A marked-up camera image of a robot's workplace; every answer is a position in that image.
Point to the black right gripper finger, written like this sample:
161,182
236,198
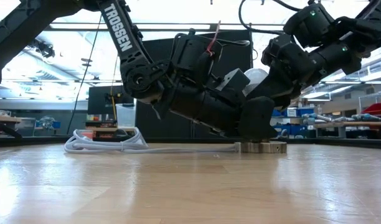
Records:
277,90

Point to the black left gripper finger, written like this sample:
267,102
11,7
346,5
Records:
234,81
257,118

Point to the white lightbulb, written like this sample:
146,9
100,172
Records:
256,76

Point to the round lamp socket base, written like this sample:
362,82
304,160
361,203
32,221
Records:
262,147

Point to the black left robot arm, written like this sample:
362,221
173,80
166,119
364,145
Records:
122,37

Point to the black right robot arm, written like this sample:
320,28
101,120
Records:
333,53

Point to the black backdrop panel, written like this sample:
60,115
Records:
234,56
156,49

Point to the blue storage bin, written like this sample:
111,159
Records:
299,112
290,129

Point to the clear plastic bin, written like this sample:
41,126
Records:
125,115

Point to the wooden workbench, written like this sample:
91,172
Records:
365,124

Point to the red storage bin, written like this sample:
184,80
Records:
377,109

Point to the black monitor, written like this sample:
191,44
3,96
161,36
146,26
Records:
98,99

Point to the low wooden shelf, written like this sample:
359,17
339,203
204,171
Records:
97,124

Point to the blue plastic crate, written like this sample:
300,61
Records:
48,124

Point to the wooden side table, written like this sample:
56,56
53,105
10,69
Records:
3,119

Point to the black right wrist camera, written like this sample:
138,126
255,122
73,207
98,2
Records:
276,49

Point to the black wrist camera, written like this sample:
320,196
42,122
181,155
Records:
190,56
276,49

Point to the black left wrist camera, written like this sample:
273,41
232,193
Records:
190,56

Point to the black aluminium frame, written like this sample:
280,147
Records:
333,143

